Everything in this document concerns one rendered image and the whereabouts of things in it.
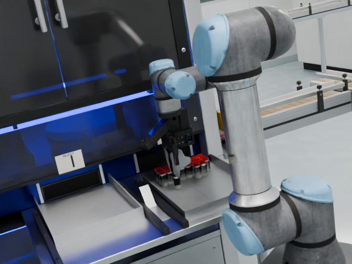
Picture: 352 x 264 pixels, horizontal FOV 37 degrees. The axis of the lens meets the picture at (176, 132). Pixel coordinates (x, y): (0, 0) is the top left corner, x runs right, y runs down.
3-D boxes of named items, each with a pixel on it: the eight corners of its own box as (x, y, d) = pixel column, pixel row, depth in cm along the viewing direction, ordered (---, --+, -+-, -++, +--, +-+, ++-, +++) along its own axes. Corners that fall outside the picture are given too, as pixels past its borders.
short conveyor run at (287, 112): (212, 158, 196) (206, 118, 191) (195, 148, 210) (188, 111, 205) (355, 112, 219) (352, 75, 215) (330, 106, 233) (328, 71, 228)
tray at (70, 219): (35, 206, 171) (33, 196, 170) (110, 182, 180) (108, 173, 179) (56, 248, 140) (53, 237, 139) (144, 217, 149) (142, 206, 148)
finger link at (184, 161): (195, 175, 161) (189, 146, 159) (178, 180, 159) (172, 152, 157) (191, 173, 164) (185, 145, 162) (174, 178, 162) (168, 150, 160)
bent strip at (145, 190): (142, 204, 158) (139, 187, 156) (151, 201, 159) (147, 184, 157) (160, 221, 145) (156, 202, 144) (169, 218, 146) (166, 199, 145)
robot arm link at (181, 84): (206, 66, 142) (190, 62, 152) (168, 76, 138) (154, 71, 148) (210, 94, 144) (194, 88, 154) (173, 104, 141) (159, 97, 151)
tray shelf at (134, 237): (22, 216, 170) (20, 211, 169) (210, 155, 194) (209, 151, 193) (49, 286, 127) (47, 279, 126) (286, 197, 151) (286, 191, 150)
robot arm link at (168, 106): (160, 102, 152) (150, 97, 159) (162, 117, 153) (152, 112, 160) (183, 96, 154) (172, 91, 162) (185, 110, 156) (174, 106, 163)
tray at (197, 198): (143, 185, 172) (142, 175, 171) (212, 162, 181) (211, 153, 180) (186, 222, 142) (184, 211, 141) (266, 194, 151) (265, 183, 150)
